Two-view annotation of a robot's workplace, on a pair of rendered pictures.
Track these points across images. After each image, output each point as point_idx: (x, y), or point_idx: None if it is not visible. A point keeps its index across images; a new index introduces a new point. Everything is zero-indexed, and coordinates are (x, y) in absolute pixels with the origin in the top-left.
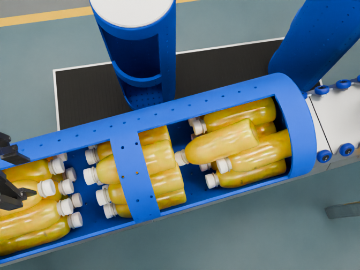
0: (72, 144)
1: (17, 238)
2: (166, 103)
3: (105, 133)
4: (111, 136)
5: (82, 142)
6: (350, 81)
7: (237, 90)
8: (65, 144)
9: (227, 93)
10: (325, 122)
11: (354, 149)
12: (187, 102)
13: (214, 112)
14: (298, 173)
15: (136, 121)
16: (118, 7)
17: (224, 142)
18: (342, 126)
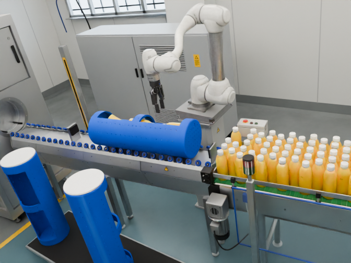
0: (148, 123)
1: None
2: (118, 131)
3: (138, 123)
4: (138, 121)
5: (145, 123)
6: (71, 142)
7: (102, 123)
8: (149, 124)
9: (104, 123)
10: (89, 142)
11: None
12: (114, 125)
13: None
14: None
15: (129, 124)
16: (95, 177)
17: (118, 118)
18: (86, 140)
